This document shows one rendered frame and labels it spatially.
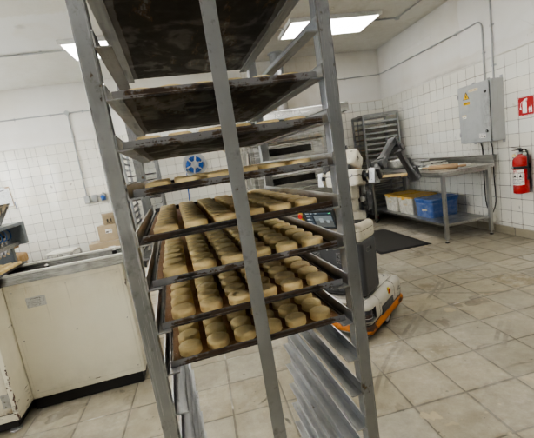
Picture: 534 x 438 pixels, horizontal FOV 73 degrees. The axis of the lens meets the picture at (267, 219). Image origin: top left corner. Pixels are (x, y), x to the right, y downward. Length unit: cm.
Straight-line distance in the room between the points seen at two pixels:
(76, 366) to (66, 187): 438
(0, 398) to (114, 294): 81
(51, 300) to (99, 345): 41
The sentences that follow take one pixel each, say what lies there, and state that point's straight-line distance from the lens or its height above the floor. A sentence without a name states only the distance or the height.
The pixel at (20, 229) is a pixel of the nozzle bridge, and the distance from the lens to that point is 313.
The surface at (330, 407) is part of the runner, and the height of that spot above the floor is 59.
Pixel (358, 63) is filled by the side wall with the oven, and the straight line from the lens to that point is 732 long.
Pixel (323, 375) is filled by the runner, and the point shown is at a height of 68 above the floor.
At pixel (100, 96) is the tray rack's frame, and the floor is 149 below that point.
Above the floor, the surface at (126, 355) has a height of 22.
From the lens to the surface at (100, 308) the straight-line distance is 261.
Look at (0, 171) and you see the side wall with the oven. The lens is 712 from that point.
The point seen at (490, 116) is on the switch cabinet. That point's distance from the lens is 503.
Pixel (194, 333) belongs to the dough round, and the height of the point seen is 97.
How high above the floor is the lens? 134
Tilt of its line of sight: 9 degrees down
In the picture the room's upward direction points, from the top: 9 degrees counter-clockwise
